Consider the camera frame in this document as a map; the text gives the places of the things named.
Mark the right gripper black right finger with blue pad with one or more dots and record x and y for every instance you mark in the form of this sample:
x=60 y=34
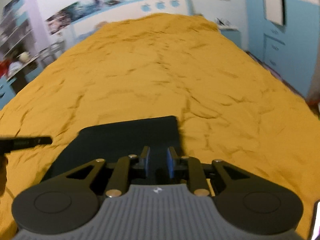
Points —
x=173 y=162

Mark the white shelf unit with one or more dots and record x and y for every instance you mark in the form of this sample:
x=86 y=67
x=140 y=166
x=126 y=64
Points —
x=22 y=29

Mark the blue wardrobe with mirror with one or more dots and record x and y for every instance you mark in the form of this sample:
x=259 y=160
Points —
x=284 y=35

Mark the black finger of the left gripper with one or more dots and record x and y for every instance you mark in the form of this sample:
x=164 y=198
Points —
x=9 y=144

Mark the white blue headboard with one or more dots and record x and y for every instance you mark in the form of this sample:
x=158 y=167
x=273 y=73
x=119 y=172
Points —
x=128 y=10

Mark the blue nightstand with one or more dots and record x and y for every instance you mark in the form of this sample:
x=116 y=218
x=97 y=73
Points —
x=229 y=31

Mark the blue desk with clutter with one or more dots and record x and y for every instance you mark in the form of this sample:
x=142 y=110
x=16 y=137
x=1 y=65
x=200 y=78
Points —
x=21 y=68

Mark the mustard yellow bedspread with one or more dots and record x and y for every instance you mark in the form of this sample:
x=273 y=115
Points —
x=227 y=105

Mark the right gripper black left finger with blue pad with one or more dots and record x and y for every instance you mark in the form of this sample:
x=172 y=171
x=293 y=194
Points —
x=144 y=160

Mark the black pants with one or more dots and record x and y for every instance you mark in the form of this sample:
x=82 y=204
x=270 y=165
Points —
x=119 y=139

